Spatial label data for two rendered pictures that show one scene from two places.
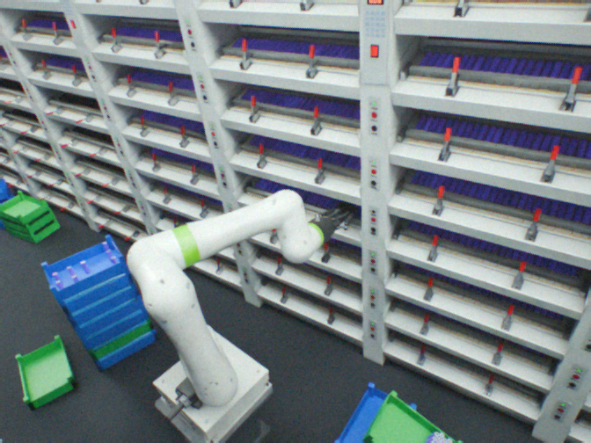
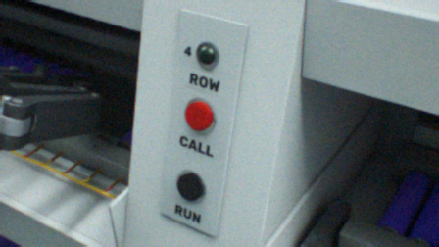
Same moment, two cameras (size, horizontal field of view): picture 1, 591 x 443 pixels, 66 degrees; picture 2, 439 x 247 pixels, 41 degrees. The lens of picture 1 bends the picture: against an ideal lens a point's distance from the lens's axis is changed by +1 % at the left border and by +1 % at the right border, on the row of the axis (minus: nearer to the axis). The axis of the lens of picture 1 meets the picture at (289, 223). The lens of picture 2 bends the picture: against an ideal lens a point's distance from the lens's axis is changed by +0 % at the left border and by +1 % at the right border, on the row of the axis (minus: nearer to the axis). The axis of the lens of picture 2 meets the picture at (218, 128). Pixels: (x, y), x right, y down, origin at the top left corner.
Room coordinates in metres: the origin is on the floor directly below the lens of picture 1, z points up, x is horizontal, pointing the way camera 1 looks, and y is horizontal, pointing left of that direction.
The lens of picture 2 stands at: (0.93, -0.25, 0.91)
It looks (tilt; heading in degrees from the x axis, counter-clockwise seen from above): 21 degrees down; 350
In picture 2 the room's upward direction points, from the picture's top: 8 degrees clockwise
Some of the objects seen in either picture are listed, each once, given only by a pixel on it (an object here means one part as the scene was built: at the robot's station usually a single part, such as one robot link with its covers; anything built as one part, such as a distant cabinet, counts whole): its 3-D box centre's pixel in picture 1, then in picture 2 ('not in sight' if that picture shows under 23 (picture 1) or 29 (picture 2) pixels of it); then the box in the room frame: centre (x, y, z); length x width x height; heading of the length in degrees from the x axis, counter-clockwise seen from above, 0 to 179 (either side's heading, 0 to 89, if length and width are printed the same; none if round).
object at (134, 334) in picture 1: (116, 326); not in sight; (1.53, 0.91, 0.12); 0.30 x 0.20 x 0.08; 120
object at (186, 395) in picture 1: (194, 387); not in sight; (0.93, 0.40, 0.41); 0.26 x 0.15 x 0.06; 139
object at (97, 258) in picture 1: (84, 266); not in sight; (1.53, 0.91, 0.52); 0.30 x 0.20 x 0.08; 120
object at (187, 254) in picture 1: (161, 256); not in sight; (0.97, 0.36, 0.97); 0.18 x 0.13 x 0.12; 116
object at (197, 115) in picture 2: not in sight; (201, 115); (1.22, -0.29, 0.80); 0.02 x 0.01 x 0.02; 51
